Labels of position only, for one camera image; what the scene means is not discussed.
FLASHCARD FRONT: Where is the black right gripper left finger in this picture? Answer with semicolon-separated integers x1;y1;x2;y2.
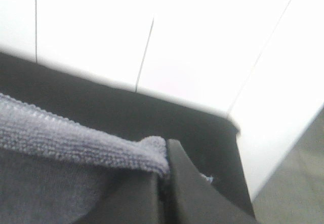
75;171;165;223

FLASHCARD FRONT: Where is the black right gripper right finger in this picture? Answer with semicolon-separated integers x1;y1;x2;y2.
166;139;257;223

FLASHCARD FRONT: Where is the grey-purple towel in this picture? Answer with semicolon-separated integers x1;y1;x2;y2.
1;95;170;223

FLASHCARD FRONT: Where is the black table cloth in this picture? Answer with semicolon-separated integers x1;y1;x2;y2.
1;53;254;215

